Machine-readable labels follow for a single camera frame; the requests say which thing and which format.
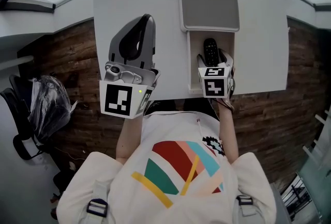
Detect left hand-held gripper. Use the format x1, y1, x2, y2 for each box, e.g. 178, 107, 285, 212
99, 13, 161, 121

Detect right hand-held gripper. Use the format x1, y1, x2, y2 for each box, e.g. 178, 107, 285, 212
196, 48, 235, 99

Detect black remote control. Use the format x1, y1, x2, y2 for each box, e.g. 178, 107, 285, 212
203, 38, 220, 67

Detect grey drawer organiser unit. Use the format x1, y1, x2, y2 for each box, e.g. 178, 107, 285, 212
177, 0, 240, 95

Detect person's right forearm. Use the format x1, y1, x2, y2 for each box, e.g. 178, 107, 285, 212
216, 97, 239, 164

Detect person's left forearm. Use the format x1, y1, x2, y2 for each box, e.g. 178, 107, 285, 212
115, 114, 144, 164

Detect person's black trousers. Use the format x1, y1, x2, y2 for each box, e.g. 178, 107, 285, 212
143, 99, 220, 120

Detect grey plastic bag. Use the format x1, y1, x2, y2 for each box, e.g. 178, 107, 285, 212
28, 75, 78, 145

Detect white rack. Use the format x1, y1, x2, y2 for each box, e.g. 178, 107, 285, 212
302, 109, 331, 167

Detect black office chair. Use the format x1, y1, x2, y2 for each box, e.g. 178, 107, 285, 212
0, 74, 78, 161

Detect person's white printed shirt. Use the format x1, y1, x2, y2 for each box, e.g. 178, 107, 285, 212
56, 111, 277, 224

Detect dark strap buckle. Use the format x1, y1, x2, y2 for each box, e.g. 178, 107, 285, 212
236, 195, 254, 206
86, 198, 109, 217

